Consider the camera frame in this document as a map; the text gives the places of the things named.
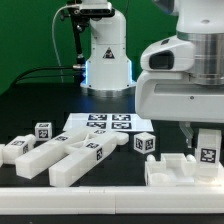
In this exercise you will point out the white cube nut with tag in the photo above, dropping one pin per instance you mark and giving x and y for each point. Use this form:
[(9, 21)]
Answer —
[(144, 142)]

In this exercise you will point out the grey camera on stand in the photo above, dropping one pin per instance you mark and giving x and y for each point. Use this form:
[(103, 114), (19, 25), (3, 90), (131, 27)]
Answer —
[(96, 8)]

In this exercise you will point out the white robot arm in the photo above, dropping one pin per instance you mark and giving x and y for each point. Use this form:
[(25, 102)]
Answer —
[(200, 22)]

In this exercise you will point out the white chair back frame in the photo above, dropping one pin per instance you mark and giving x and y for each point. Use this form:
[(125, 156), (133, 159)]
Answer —
[(70, 155)]

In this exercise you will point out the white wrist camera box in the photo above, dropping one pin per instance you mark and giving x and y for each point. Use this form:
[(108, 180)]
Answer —
[(168, 59)]

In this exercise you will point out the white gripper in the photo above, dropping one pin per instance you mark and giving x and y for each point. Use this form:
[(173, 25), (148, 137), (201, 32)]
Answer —
[(172, 97)]

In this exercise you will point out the white tag sheet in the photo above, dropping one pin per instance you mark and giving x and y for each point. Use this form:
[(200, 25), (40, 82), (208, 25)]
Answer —
[(129, 122)]

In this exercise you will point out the white chair seat part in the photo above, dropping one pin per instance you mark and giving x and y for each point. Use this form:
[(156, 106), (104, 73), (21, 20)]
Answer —
[(178, 170)]

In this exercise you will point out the white L-shaped fence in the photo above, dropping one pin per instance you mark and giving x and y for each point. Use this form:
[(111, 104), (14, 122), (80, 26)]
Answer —
[(114, 200)]

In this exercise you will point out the small white cube nut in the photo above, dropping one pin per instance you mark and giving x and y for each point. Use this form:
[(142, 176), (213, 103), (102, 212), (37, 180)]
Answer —
[(43, 131)]

